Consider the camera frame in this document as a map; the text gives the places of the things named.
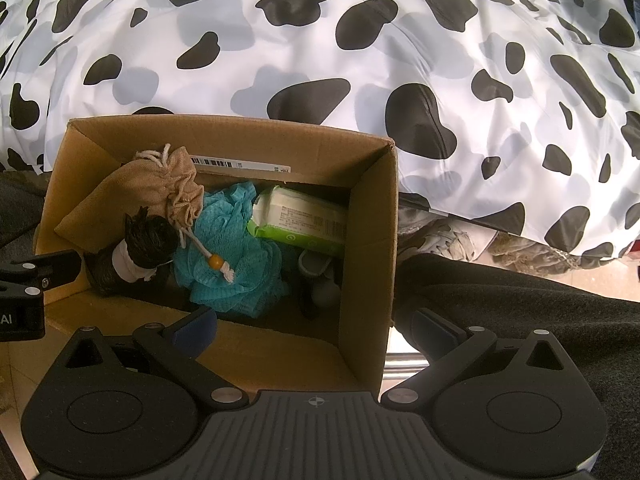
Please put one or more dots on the grey white sneaker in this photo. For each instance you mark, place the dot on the grey white sneaker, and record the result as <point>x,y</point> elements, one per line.
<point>450,242</point>

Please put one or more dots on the grey earbuds case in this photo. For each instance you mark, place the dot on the grey earbuds case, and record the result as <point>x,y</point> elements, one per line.
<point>315,264</point>

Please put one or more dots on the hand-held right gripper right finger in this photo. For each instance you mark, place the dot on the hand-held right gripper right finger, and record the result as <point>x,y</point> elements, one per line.
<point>435,335</point>

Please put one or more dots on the dark grey mat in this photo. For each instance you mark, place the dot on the dark grey mat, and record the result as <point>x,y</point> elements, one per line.
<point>20,210</point>

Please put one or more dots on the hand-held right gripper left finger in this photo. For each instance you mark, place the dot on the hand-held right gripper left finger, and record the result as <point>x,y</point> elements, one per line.
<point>195,332</point>

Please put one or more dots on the cow print blanket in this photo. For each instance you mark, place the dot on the cow print blanket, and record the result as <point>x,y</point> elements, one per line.
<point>350,35</point>

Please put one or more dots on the green wet wipes pack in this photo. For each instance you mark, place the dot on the green wet wipes pack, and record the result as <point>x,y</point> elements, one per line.
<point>300,220</point>

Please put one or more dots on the cardboard box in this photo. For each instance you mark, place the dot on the cardboard box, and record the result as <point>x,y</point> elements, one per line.
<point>372,260</point>

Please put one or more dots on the dark cloth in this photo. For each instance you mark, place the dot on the dark cloth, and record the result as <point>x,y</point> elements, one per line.
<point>525,320</point>

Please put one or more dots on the teal bath loofah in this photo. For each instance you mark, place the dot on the teal bath loofah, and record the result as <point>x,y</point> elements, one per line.
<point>225,245</point>

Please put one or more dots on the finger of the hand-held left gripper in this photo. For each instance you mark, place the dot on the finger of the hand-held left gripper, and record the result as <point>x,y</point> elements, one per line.
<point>50,267</point>

